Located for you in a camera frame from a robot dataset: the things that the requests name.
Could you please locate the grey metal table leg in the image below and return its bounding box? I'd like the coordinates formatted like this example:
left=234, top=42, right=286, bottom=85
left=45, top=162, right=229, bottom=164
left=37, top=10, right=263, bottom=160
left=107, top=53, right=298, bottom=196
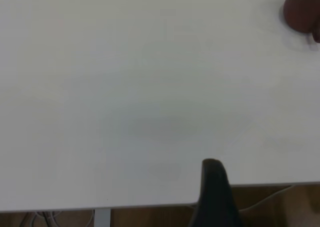
left=94, top=207, right=111, bottom=227

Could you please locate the red ceramic mug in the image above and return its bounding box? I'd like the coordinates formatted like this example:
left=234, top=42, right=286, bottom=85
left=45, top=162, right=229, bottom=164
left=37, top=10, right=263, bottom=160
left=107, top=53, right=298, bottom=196
left=282, top=0, right=320, bottom=44

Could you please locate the looped white floor cable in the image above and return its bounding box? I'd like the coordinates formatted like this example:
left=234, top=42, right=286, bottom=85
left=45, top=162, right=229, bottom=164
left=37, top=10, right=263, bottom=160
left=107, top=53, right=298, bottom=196
left=31, top=210, right=64, bottom=227

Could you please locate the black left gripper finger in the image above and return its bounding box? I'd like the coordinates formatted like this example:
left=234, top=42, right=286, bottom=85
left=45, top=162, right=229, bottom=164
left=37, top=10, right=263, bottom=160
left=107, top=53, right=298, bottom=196
left=188, top=158, right=246, bottom=227

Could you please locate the grey floor cable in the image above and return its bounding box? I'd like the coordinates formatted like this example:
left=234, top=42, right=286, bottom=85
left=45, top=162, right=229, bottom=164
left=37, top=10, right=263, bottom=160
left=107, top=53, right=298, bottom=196
left=21, top=211, right=35, bottom=227

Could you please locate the long white floor cable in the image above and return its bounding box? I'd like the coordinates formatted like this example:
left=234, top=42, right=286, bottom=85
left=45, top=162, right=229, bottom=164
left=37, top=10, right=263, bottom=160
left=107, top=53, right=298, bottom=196
left=239, top=184, right=297, bottom=213

